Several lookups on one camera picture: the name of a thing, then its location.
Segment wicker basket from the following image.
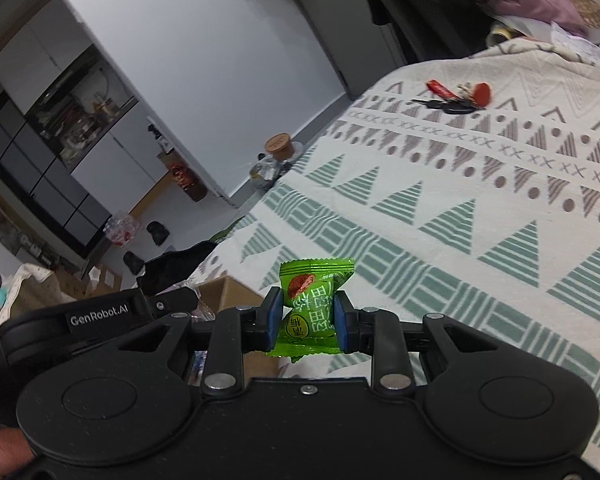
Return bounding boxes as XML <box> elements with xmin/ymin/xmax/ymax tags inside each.
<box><xmin>572</xmin><ymin>0</ymin><xmax>600</xmax><ymax>33</ymax></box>

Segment grey door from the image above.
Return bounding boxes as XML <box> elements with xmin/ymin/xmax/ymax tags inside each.
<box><xmin>275</xmin><ymin>0</ymin><xmax>406</xmax><ymax>101</ymax></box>

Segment row of kitchen bottles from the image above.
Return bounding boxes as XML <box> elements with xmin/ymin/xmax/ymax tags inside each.
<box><xmin>27</xmin><ymin>67</ymin><xmax>141</xmax><ymax>161</ymax></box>

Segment clear plastic trash bag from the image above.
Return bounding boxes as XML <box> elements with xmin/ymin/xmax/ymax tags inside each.
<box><xmin>247</xmin><ymin>152</ymin><xmax>286</xmax><ymax>191</ymax></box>

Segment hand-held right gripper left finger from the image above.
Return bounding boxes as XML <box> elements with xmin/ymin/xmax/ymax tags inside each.
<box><xmin>117</xmin><ymin>287</ymin><xmax>283</xmax><ymax>396</ymax></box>

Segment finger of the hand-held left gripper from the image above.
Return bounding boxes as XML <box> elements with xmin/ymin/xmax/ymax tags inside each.
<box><xmin>147</xmin><ymin>287</ymin><xmax>201</xmax><ymax>316</ymax></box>

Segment dark glass bottle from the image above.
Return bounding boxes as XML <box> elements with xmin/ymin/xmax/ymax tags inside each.
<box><xmin>147</xmin><ymin>122</ymin><xmax>173</xmax><ymax>153</ymax></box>

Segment white cabinet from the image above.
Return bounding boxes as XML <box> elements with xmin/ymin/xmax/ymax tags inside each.
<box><xmin>70</xmin><ymin>97</ymin><xmax>168</xmax><ymax>213</ymax></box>

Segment red and black tools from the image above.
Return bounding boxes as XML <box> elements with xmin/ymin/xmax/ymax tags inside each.
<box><xmin>412</xmin><ymin>79</ymin><xmax>493</xmax><ymax>115</ymax></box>

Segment black bag on floor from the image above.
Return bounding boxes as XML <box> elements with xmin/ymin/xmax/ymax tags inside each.
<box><xmin>136</xmin><ymin>241</ymin><xmax>218</xmax><ymax>297</ymax></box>

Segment cloth tote bag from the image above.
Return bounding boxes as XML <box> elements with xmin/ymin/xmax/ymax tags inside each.
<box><xmin>5</xmin><ymin>262</ymin><xmax>88</xmax><ymax>318</ymax></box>

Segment patterned bed blanket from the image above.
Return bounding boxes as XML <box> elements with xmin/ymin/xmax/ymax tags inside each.
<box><xmin>190</xmin><ymin>42</ymin><xmax>600</xmax><ymax>466</ymax></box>

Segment brown cardboard box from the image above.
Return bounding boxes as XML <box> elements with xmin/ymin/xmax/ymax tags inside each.
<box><xmin>192</xmin><ymin>276</ymin><xmax>286</xmax><ymax>381</ymax></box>

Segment brown paper noodle tub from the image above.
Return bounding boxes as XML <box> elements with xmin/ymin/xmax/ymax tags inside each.
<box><xmin>264</xmin><ymin>133</ymin><xmax>301</xmax><ymax>161</ymax></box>

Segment white crumpled plastic bag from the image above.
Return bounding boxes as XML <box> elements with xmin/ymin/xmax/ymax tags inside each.
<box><xmin>550</xmin><ymin>22</ymin><xmax>600</xmax><ymax>66</ymax></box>

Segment green candy packet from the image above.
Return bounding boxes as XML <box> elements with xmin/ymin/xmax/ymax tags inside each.
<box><xmin>267</xmin><ymin>257</ymin><xmax>356</xmax><ymax>363</ymax></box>

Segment pink garment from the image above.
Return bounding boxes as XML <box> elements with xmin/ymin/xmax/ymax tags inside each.
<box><xmin>480</xmin><ymin>0</ymin><xmax>588</xmax><ymax>36</ymax></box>

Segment dark grey cabinet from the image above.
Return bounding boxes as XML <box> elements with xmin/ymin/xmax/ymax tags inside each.
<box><xmin>0</xmin><ymin>90</ymin><xmax>113</xmax><ymax>261</ymax></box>

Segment person's left hand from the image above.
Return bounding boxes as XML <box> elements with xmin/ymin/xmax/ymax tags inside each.
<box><xmin>0</xmin><ymin>427</ymin><xmax>33</xmax><ymax>478</ymax></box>

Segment plastic-wrapped bottle pack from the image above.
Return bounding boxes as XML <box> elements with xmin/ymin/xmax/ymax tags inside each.
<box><xmin>102</xmin><ymin>212</ymin><xmax>141</xmax><ymax>247</ymax></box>

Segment black chair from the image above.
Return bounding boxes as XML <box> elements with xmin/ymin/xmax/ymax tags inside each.
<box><xmin>360</xmin><ymin>0</ymin><xmax>496</xmax><ymax>68</ymax></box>

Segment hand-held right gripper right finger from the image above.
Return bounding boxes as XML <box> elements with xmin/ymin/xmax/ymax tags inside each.
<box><xmin>334</xmin><ymin>292</ymin><xmax>503</xmax><ymax>395</ymax></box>

